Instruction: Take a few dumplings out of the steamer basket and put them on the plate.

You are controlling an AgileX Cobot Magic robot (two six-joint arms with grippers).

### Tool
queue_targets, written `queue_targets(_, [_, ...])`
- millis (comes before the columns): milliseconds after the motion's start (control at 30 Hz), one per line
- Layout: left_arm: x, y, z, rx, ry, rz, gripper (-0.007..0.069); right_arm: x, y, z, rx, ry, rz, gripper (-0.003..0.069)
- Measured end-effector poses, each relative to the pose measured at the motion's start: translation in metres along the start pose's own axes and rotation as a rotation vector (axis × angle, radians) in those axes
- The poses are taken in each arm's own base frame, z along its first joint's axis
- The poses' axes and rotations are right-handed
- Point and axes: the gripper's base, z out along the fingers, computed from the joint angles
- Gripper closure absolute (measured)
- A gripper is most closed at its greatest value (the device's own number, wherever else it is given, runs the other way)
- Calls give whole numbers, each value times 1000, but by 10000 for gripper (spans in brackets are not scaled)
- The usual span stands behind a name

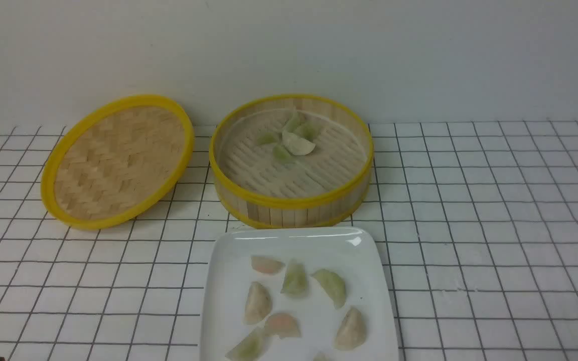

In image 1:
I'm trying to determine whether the white dumpling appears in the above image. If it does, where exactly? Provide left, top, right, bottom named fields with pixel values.
left=282, top=132, right=315, bottom=156

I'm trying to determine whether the pink dumpling plate top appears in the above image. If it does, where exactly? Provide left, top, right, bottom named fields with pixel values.
left=250, top=255, right=285, bottom=275

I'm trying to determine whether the pink dumpling plate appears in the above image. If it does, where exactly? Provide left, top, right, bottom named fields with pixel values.
left=250, top=255, right=285, bottom=275
left=264, top=312, right=302, bottom=339

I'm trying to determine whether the green dumpling plate centre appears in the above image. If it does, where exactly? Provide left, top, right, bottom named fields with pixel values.
left=280, top=260, right=308, bottom=299

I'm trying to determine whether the green dumpling plate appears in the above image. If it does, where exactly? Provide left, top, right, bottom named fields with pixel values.
left=225, top=327, right=267, bottom=360
left=311, top=269, right=347, bottom=310
left=280, top=260, right=308, bottom=299

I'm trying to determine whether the green dumpling plate right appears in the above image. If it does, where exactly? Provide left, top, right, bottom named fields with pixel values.
left=311, top=269, right=347, bottom=310

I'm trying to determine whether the white square ceramic plate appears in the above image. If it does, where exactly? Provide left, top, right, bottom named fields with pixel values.
left=199, top=227, right=402, bottom=360

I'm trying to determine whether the beige dumpling plate left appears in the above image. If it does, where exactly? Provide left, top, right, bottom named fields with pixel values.
left=243, top=281, right=272, bottom=326

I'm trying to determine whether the beige dumpling plate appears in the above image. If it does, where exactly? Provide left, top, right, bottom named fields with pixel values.
left=334, top=306, right=367, bottom=351
left=243, top=281, right=272, bottom=326

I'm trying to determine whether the pink dumpling plate lower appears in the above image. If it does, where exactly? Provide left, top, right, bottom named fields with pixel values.
left=264, top=312, right=302, bottom=339

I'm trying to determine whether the beige dumpling plate lower right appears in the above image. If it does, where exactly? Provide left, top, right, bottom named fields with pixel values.
left=334, top=306, right=367, bottom=351

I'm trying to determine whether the green dumpling plate bottom left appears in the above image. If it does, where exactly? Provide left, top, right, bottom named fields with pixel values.
left=225, top=327, right=267, bottom=360

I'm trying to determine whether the yellow-rimmed bamboo steamer basket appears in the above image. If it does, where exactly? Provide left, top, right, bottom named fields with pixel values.
left=209, top=94, right=374, bottom=229

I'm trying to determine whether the green dumpling steamer bottom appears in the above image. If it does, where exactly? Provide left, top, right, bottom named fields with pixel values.
left=271, top=143, right=294, bottom=164

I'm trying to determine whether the green dumpling steamer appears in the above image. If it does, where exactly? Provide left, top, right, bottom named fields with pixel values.
left=271, top=143, right=294, bottom=164
left=293, top=121, right=321, bottom=142
left=255, top=132, right=281, bottom=146
left=281, top=109, right=305, bottom=133

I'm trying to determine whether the green dumpling steamer left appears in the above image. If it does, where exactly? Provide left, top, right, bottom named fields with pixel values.
left=255, top=132, right=281, bottom=146

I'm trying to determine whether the green dumpling steamer right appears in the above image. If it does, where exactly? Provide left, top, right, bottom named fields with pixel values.
left=293, top=121, right=321, bottom=142

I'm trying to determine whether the green dumpling steamer top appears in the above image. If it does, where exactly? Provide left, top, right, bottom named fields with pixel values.
left=281, top=109, right=305, bottom=133

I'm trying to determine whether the yellow-rimmed bamboo steamer lid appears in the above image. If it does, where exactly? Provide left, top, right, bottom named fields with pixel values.
left=41, top=94, right=195, bottom=229

